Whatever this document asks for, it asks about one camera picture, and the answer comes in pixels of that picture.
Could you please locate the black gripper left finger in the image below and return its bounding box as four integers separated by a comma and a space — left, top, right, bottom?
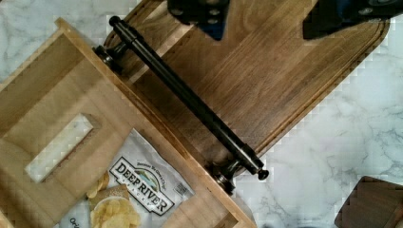
167, 0, 230, 41

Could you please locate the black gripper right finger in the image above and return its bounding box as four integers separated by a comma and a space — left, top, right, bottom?
302, 0, 403, 40

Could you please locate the black metal drawer handle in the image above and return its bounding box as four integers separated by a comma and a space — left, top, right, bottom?
94, 16, 270, 195

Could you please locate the light wooden drawer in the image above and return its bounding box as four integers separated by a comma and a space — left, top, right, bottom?
1, 19, 257, 228

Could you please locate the dark wooden cutting board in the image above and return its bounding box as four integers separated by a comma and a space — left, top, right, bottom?
125, 0, 389, 155

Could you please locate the Deep River chips bag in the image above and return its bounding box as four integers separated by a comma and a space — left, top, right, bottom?
54, 130, 194, 228

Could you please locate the dark wooden block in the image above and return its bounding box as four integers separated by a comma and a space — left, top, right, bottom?
335, 176, 403, 228

